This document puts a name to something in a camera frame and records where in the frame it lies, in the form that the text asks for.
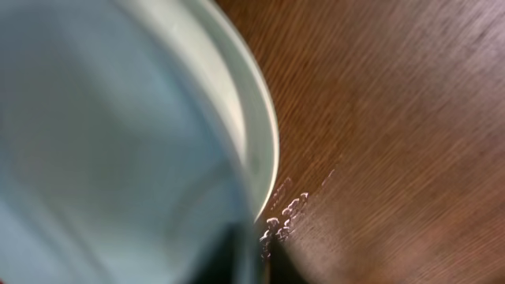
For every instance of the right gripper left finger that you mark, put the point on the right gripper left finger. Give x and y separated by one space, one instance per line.
220 263

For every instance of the white plate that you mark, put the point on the white plate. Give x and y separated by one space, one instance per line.
209 46

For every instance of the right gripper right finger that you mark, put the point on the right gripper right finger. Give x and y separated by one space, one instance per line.
282 268

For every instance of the light blue plate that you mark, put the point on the light blue plate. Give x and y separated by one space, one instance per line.
113 167

